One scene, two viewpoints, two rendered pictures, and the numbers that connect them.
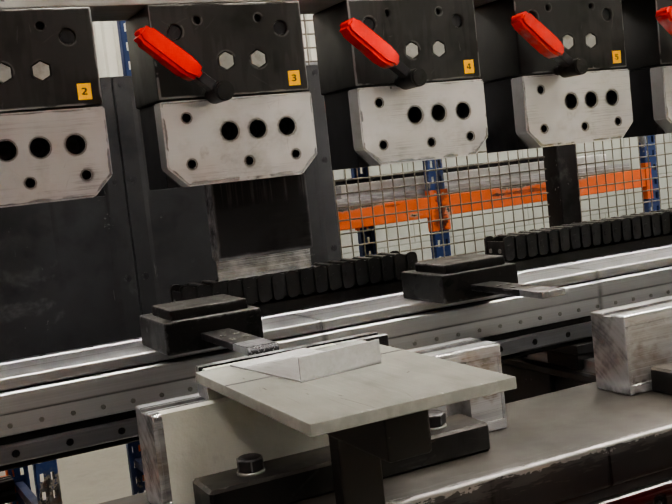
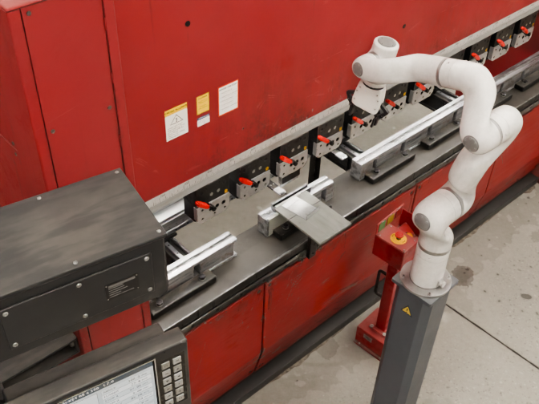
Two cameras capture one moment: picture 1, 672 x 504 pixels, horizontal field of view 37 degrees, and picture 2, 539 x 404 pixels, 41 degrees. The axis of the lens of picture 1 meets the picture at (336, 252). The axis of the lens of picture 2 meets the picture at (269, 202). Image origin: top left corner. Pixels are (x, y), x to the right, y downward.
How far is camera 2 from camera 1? 233 cm
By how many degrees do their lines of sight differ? 40
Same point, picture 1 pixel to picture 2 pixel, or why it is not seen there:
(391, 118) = (322, 147)
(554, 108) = (357, 129)
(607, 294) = not seen: hidden behind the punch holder
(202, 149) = (285, 170)
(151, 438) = (265, 224)
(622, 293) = not seen: hidden behind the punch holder
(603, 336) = (354, 166)
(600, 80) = (368, 118)
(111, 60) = not seen: outside the picture
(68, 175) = (262, 185)
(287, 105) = (302, 154)
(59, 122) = (262, 176)
